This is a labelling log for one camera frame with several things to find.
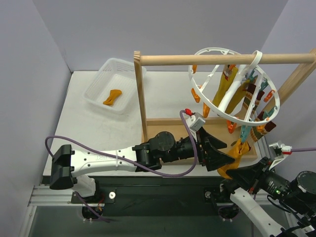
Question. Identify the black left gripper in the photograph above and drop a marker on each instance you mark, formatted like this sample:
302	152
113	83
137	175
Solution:
201	150

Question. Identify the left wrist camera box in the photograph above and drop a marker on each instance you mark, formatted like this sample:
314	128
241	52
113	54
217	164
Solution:
195	121

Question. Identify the white plastic mesh basket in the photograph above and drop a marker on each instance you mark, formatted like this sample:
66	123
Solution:
115	74

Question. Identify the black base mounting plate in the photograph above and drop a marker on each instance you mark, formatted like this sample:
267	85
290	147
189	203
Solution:
160	196

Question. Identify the white round sock hanger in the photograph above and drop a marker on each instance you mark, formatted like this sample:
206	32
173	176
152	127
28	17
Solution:
231	104

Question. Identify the striped cream maroon sock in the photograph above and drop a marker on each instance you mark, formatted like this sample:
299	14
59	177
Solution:
257	132

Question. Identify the small orange sock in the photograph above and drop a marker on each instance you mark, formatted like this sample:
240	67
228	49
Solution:
114	94

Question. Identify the wooden hanger rack stand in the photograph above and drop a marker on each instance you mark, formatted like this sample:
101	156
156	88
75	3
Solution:
211	56

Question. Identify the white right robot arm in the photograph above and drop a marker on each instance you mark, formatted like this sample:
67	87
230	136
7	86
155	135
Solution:
276	206

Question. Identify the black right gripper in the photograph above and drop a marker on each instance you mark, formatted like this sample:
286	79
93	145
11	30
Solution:
258	175

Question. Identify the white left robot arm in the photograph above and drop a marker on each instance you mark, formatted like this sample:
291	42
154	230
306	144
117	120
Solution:
70	168

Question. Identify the mustard yellow sock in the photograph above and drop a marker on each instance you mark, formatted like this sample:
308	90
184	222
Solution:
227	77
236	152

